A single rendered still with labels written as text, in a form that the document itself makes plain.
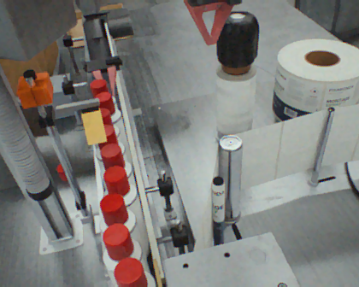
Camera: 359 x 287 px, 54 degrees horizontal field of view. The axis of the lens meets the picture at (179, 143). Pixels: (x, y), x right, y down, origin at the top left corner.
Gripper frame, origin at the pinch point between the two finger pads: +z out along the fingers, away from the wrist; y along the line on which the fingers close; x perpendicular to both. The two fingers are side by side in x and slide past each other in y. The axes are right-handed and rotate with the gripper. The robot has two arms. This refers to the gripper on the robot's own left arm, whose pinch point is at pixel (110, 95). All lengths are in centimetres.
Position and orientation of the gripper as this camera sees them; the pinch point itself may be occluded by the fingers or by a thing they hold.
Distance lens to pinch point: 96.7
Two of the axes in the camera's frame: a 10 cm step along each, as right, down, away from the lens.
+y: 9.7, -2.3, 1.2
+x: -1.2, -0.1, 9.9
